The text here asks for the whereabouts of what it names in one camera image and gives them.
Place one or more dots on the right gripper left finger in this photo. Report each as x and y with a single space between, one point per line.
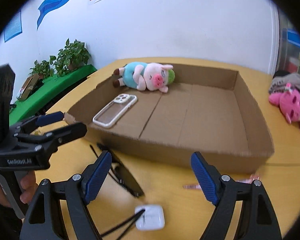
44 219

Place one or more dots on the green table cloth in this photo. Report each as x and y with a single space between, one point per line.
52 90

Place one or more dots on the pink plush toy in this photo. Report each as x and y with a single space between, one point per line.
288 102

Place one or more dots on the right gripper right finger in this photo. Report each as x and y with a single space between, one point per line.
257 218

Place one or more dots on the cardboard box tray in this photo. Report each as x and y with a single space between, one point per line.
207 110

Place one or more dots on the potted green plant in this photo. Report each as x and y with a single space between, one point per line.
72 56

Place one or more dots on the black sunglasses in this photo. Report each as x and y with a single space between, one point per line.
121 175

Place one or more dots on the clear phone case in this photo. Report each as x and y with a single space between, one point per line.
108 116

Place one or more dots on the pig plush blue shirt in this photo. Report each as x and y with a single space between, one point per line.
145 76

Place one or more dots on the white earbuds case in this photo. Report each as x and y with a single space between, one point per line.
152 219

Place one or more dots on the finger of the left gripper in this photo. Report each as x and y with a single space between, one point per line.
30 124
50 141

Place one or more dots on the blue wall poster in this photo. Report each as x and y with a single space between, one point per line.
14 27

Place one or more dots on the grey printed cloth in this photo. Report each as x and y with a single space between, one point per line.
280 80

